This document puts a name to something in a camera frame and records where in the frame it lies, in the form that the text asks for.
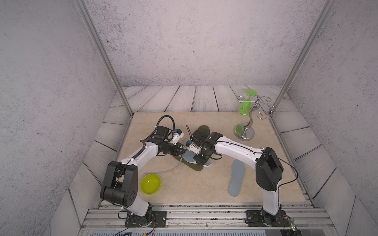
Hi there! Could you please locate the green plastic wine glass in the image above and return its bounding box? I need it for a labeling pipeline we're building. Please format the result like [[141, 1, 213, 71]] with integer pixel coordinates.
[[237, 89, 258, 116]]

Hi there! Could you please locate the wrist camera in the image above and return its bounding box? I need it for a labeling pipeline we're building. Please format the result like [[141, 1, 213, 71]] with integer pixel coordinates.
[[186, 140, 201, 154], [170, 129, 184, 145]]

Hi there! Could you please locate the right aluminium frame post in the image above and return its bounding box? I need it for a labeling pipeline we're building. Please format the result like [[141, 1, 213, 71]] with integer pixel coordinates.
[[269, 0, 336, 117]]

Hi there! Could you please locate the aluminium front rail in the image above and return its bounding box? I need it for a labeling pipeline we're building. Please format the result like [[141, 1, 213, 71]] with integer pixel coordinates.
[[82, 201, 338, 236]]

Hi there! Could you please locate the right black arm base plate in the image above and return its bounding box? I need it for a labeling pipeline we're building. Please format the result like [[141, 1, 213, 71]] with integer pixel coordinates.
[[245, 210, 291, 228]]

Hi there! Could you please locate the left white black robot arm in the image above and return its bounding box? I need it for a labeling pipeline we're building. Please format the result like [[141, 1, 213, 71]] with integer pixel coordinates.
[[100, 115, 185, 217]]

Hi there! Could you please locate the aluminium frame post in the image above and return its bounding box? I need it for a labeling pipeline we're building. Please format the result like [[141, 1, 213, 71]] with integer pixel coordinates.
[[269, 0, 336, 117], [74, 0, 134, 117]]

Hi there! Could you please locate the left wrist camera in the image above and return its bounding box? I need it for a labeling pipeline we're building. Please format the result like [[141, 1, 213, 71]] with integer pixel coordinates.
[[170, 129, 184, 145]]

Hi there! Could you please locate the silver metal cup stand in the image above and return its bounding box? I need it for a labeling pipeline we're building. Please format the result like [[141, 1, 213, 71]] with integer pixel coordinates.
[[234, 95, 272, 141]]

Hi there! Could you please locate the olive green shoe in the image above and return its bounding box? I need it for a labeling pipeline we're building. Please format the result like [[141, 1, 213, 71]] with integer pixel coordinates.
[[143, 147, 204, 175], [186, 125, 210, 143]]

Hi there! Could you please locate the left aluminium frame post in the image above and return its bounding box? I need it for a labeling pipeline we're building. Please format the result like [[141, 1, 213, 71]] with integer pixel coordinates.
[[74, 0, 134, 117]]

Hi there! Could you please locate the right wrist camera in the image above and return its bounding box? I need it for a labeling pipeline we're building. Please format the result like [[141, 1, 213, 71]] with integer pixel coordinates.
[[186, 140, 201, 154]]

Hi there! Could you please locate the lime green bowl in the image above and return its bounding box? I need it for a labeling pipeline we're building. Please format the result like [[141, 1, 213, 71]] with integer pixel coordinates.
[[140, 174, 161, 195]]

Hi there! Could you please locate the grey blue insole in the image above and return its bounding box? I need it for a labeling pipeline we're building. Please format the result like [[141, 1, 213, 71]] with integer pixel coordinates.
[[183, 150, 211, 167], [228, 160, 246, 197]]

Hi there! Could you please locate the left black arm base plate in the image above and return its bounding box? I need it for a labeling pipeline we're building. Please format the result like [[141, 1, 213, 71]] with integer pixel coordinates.
[[125, 210, 167, 228]]

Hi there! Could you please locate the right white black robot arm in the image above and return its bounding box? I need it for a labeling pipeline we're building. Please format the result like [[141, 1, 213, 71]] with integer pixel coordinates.
[[186, 132, 285, 222]]

